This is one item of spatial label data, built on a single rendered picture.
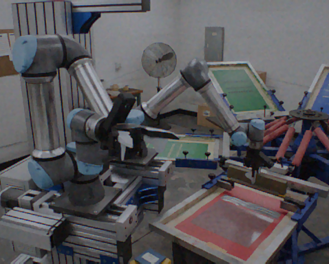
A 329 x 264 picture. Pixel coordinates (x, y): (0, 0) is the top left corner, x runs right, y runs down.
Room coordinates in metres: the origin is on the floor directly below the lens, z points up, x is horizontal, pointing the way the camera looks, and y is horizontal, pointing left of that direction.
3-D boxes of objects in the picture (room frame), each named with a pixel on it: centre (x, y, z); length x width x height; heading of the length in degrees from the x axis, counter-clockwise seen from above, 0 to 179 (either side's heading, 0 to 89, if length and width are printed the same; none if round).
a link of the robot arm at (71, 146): (1.18, 0.34, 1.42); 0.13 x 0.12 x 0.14; 136
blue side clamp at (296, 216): (1.52, -0.74, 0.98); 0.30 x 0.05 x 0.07; 140
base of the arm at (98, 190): (1.18, 0.34, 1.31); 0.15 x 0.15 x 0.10
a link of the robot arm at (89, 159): (0.92, 0.23, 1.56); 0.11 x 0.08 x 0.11; 136
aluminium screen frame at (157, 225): (1.51, -0.37, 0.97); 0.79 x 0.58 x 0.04; 140
